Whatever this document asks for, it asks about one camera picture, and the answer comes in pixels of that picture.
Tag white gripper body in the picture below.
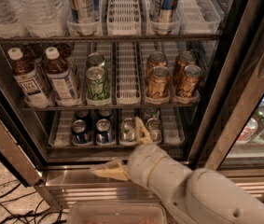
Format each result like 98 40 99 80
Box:
128 144 192 190

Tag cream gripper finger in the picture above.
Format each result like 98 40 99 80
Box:
90 160 130 181
135 117 152 145

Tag green silver 7up can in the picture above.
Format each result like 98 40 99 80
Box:
120 118 137 146

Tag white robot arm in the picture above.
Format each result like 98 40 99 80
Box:
90 118 264 224

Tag silver can front right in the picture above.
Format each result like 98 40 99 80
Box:
146 118 161 144

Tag silver can rear right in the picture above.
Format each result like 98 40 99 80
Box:
144 107 160 121

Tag blue pepsi can front right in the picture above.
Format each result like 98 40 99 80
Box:
96 119 114 145

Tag blue pepsi can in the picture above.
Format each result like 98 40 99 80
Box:
71 119 91 146
96 119 114 145
98 108 115 125
75 109 92 130

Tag blue pepsi can rear right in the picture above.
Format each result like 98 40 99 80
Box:
98 108 115 125

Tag blue pepsi can front left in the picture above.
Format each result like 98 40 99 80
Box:
71 119 91 146

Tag gold can front left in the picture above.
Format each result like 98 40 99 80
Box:
146 65 171 100

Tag gold can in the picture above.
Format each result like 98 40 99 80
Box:
173 50 196 84
146 50 168 75
146 65 171 100
175 65 202 104

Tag gold can front right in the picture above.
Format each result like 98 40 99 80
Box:
175 65 202 104

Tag blue pepsi can rear left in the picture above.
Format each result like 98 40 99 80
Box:
75 109 92 130

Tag green can front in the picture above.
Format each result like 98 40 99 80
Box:
86 66 110 105

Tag gold can rear left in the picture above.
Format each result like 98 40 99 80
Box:
146 50 168 75

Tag gold can rear right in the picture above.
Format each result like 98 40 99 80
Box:
173 50 196 84

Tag green can rear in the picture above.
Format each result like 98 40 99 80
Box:
86 52 105 68

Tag stainless steel fridge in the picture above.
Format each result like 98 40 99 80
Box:
0 0 264 209

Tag red can behind glass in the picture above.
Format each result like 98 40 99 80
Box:
236 118 258 144

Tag open fridge door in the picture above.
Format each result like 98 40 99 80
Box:
0 104 62 210

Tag tall silver blue can right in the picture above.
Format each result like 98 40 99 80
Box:
149 0 178 35

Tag tall silver blue can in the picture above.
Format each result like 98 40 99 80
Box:
69 0 100 35
149 0 178 35

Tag tall silver blue can left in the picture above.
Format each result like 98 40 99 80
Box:
69 0 100 35

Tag clear plastic bin left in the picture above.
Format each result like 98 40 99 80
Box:
66 202 167 224

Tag tea bottle front right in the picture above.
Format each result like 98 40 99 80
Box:
45 47 78 101

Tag tea bottle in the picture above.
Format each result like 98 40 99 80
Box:
55 43 74 63
7 48 50 107
22 44 43 64
45 47 78 101

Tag tea bottle rear right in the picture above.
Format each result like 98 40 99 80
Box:
55 43 74 63

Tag tea bottle front left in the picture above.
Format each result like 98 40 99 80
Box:
7 48 50 107

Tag tea bottle rear left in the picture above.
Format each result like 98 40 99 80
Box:
22 44 43 64

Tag water bottle right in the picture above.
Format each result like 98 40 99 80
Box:
20 0 63 38

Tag black floor cables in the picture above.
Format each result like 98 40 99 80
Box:
0 159 68 224

